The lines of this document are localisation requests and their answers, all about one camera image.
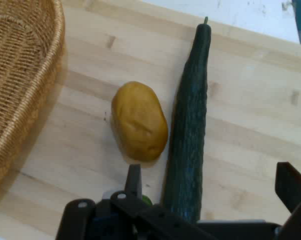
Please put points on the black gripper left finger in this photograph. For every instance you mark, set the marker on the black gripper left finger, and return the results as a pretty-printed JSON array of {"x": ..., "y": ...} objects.
[{"x": 134, "y": 180}]

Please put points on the small green vegetable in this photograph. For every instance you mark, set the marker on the small green vegetable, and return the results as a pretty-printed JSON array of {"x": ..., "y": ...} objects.
[{"x": 147, "y": 200}]

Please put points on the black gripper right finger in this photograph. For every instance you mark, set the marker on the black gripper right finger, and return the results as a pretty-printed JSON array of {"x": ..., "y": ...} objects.
[{"x": 290, "y": 187}]

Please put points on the orange fruit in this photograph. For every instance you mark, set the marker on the orange fruit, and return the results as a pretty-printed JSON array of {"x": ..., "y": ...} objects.
[{"x": 140, "y": 122}]

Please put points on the wooden cutting board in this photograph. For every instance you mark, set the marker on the wooden cutting board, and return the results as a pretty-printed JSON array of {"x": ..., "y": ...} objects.
[{"x": 253, "y": 125}]

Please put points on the woven wicker basket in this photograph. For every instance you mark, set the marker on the woven wicker basket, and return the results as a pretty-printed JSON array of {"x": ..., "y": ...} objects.
[{"x": 18, "y": 75}]

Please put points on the long dark green cucumber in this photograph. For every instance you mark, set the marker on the long dark green cucumber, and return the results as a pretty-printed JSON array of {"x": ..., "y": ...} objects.
[{"x": 190, "y": 130}]

